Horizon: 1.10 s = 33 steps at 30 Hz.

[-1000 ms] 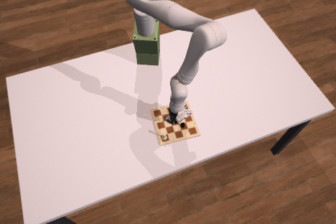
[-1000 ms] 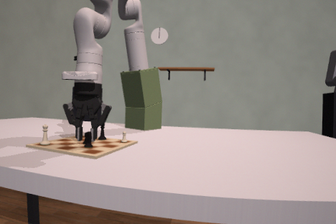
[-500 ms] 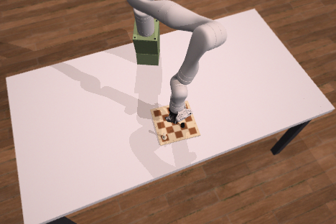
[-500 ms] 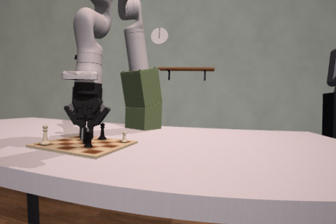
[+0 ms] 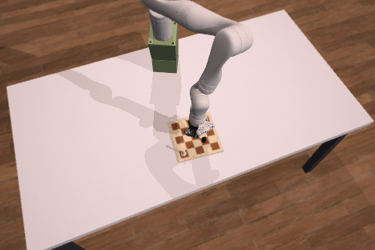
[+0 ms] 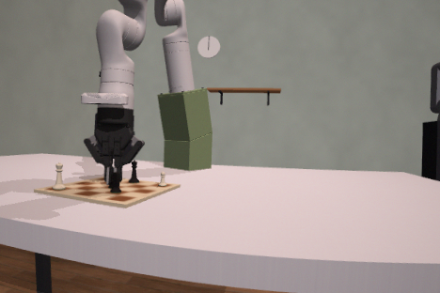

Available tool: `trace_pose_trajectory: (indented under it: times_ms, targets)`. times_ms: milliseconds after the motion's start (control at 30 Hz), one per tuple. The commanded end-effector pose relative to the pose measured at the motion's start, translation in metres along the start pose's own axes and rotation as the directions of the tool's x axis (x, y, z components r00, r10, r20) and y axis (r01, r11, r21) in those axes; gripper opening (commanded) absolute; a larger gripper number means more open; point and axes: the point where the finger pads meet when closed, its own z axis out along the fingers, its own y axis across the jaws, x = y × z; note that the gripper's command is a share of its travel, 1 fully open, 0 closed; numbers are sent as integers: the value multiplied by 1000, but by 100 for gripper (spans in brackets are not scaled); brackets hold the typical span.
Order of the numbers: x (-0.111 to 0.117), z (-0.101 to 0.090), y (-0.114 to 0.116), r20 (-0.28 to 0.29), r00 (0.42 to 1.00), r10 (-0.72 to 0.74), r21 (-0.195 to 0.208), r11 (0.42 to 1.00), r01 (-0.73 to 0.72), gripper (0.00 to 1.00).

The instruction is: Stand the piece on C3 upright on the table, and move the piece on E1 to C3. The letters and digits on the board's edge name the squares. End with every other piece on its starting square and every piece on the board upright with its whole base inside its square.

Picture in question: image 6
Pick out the white pawn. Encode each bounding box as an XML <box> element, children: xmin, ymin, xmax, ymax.
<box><xmin>158</xmin><ymin>172</ymin><xmax>166</xmax><ymax>186</ymax></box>

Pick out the wooden chessboard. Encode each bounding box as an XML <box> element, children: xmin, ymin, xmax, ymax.
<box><xmin>34</xmin><ymin>177</ymin><xmax>181</xmax><ymax>208</ymax></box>

